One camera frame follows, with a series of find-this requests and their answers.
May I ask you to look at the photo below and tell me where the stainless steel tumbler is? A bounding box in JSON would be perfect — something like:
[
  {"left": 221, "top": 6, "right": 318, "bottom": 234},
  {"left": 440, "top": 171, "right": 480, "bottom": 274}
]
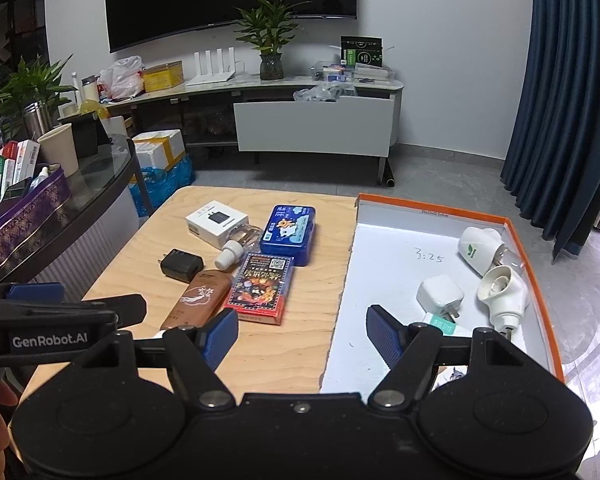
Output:
[{"left": 22, "top": 100, "right": 53, "bottom": 141}]

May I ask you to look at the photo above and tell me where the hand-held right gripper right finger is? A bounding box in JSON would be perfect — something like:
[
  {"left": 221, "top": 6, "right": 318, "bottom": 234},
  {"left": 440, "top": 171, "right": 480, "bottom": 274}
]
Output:
[{"left": 366, "top": 304, "right": 531, "bottom": 408}]

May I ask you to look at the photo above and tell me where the bamboo plant in glass vase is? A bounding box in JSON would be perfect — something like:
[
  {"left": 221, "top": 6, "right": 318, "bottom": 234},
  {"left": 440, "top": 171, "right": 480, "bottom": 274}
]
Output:
[{"left": 232, "top": 0, "right": 311, "bottom": 82}]

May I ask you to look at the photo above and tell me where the clear bottle with white cap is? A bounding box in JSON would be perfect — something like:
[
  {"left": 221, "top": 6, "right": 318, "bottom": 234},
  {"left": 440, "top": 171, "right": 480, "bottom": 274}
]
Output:
[{"left": 215, "top": 224, "right": 265, "bottom": 271}]

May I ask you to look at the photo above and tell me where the clear plastic storage box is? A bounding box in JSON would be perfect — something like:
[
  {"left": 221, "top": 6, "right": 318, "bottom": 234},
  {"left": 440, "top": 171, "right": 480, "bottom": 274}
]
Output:
[{"left": 310, "top": 60, "right": 398, "bottom": 83}]

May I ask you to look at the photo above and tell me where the blue tin box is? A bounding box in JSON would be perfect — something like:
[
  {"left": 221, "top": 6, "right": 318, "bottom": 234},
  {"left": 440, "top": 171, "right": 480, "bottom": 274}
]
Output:
[{"left": 259, "top": 204, "right": 317, "bottom": 267}]

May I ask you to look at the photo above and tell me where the orange-rimmed white cardboard box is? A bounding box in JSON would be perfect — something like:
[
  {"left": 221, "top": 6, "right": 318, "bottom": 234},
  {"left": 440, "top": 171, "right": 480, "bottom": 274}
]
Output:
[{"left": 320, "top": 193, "right": 566, "bottom": 396}]

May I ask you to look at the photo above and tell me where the black charger adapter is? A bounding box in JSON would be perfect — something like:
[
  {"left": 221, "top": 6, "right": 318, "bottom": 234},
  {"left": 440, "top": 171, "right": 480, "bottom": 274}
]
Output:
[{"left": 157, "top": 248, "right": 204, "bottom": 284}]

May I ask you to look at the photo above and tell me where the purple patterned storage basket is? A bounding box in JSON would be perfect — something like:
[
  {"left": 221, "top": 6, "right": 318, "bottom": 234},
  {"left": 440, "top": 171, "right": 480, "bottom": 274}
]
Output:
[{"left": 0, "top": 166, "right": 73, "bottom": 277}]

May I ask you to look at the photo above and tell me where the small white dropper bottle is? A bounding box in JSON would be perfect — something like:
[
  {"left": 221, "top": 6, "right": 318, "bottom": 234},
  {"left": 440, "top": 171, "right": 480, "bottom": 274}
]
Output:
[{"left": 30, "top": 164, "right": 51, "bottom": 193}]

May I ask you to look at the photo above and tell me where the beige paper cup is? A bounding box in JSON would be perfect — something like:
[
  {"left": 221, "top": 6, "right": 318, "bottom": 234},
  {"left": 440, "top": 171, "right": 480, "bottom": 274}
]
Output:
[{"left": 36, "top": 123, "right": 80, "bottom": 178}]

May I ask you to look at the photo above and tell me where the white plastic bag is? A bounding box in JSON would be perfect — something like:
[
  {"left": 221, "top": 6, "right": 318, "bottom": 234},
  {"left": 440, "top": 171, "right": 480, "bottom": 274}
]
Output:
[{"left": 98, "top": 56, "right": 146, "bottom": 101}]

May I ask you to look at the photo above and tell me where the clear bag of cables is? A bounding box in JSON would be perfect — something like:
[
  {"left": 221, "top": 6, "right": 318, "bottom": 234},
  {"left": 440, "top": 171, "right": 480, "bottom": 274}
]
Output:
[{"left": 293, "top": 83, "right": 358, "bottom": 104}]

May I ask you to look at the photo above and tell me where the green white bandage box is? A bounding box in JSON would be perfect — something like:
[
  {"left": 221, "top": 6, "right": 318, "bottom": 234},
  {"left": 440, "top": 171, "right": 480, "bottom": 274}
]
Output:
[{"left": 422, "top": 311, "right": 473, "bottom": 391}]

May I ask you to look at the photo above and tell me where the white plug-in repeller with bottle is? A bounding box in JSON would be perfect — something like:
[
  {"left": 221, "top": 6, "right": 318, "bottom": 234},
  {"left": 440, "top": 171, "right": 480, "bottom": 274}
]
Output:
[{"left": 456, "top": 226, "right": 526, "bottom": 277}]

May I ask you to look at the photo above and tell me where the blue plastic wrapped pack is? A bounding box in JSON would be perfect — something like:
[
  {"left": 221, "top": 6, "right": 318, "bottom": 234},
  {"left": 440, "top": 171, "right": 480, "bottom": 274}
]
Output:
[{"left": 129, "top": 155, "right": 197, "bottom": 218}]

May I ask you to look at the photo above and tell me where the white product box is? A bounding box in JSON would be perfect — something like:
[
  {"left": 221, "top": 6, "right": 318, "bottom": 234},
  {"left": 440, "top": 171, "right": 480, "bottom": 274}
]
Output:
[{"left": 185, "top": 200, "right": 251, "bottom": 249}]

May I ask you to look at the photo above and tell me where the white charger plug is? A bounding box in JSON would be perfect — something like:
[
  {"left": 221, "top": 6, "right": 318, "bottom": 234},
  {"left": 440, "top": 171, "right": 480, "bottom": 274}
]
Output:
[{"left": 416, "top": 275, "right": 466, "bottom": 322}]

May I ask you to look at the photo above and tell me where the leafy green plant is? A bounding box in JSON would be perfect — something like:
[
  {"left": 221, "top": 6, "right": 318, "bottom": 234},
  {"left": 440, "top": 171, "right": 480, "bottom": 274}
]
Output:
[{"left": 0, "top": 55, "right": 78, "bottom": 136}]

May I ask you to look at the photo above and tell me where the black glass bar counter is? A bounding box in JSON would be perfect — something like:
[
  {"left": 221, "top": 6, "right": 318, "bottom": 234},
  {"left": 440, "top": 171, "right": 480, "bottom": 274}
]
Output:
[{"left": 0, "top": 136, "right": 156, "bottom": 311}]

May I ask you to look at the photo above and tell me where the television cabinet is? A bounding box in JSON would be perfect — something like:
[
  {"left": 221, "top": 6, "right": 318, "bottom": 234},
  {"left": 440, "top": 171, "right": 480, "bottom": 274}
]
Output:
[{"left": 100, "top": 72, "right": 406, "bottom": 186}]

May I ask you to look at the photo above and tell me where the brown tube with white cap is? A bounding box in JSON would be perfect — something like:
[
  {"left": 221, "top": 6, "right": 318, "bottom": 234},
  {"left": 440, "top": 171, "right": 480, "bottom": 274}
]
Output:
[{"left": 152, "top": 269, "right": 233, "bottom": 341}]

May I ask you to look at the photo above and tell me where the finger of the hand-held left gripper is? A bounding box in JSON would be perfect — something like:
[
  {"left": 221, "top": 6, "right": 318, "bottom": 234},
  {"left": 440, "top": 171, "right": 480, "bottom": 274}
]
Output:
[
  {"left": 55, "top": 294, "right": 147, "bottom": 330},
  {"left": 0, "top": 282, "right": 66, "bottom": 307}
]

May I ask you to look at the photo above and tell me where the green black box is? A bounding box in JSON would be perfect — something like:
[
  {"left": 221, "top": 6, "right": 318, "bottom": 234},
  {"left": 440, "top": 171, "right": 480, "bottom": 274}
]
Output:
[{"left": 341, "top": 36, "right": 383, "bottom": 68}]

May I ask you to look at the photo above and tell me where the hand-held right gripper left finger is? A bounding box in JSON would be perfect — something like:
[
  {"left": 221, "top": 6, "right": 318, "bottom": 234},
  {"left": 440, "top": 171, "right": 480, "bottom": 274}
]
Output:
[{"left": 77, "top": 308, "right": 239, "bottom": 408}]

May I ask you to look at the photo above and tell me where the red playing card box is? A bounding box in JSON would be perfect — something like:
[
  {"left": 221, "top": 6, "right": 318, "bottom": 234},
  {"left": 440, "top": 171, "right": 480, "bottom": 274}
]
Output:
[{"left": 223, "top": 253, "right": 297, "bottom": 326}]

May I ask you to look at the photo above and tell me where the white router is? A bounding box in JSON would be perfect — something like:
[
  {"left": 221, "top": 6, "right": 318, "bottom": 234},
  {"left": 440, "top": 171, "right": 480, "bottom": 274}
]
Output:
[{"left": 186, "top": 46, "right": 248, "bottom": 87}]

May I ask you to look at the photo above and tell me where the dark blue curtain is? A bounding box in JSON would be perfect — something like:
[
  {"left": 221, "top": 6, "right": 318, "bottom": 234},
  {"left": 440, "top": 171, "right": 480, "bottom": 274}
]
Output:
[{"left": 500, "top": 0, "right": 600, "bottom": 261}]

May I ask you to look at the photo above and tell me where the pile of medicine boxes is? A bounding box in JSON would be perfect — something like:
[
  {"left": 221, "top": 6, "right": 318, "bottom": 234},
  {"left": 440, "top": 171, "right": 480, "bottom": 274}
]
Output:
[{"left": 0, "top": 139, "right": 43, "bottom": 233}]

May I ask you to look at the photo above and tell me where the white foam box yellow tape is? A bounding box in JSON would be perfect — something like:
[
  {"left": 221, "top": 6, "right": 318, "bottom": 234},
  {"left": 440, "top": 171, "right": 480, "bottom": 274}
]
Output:
[{"left": 132, "top": 129, "right": 187, "bottom": 171}]

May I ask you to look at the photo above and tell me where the white plug-in repeller with grille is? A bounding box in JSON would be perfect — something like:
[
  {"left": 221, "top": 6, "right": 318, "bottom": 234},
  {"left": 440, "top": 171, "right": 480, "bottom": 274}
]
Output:
[{"left": 476, "top": 265, "right": 531, "bottom": 333}]

